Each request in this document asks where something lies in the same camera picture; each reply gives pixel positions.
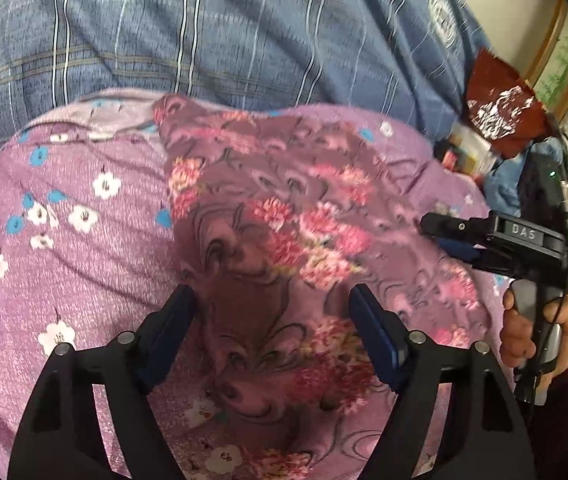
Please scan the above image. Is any blue striped blanket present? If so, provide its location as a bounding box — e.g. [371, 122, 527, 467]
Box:
[0, 0, 496, 177]

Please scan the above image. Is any purple cloth with white flowers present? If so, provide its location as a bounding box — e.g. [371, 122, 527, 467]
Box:
[0, 87, 515, 480]

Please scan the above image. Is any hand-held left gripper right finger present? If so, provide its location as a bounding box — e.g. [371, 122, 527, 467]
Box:
[350, 283, 536, 480]

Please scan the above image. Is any red cloth with white print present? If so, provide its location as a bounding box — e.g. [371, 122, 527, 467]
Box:
[465, 49, 550, 158]

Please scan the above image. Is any light blue cloth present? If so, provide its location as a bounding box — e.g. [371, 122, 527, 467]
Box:
[483, 139, 565, 207]

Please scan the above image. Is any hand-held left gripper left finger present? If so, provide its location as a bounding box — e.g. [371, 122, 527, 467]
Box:
[8, 284, 196, 480]

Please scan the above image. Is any bamboo wall poster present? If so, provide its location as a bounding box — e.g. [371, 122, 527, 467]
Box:
[534, 5, 568, 111]

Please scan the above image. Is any person's right hand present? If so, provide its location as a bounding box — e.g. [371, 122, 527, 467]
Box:
[500, 287, 568, 378]

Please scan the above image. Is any mauve garment with red flowers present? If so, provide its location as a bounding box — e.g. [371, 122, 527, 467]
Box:
[153, 94, 493, 480]

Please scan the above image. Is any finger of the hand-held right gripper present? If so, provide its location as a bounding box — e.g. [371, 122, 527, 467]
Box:
[420, 212, 490, 239]
[436, 236, 486, 264]

